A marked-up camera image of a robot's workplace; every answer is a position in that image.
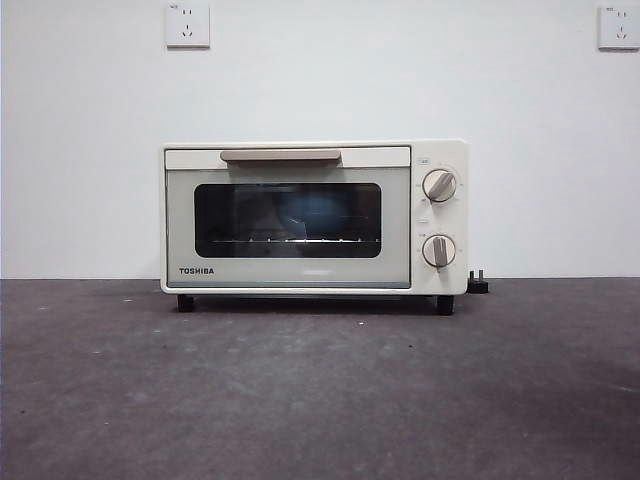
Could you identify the blue ribbed bowl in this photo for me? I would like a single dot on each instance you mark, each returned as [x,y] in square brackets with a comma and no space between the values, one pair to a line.
[310,212]

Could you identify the cream oven knob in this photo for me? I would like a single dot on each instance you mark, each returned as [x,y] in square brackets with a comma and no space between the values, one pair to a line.
[440,186]
[439,251]

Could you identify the cream Toshiba toaster oven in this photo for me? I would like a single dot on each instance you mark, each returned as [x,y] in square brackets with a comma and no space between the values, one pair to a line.
[440,150]

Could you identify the black power plug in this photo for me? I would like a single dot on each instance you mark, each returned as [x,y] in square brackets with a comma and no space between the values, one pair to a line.
[477,285]

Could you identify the white wall socket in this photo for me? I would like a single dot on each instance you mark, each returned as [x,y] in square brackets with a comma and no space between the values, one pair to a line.
[188,25]
[620,27]

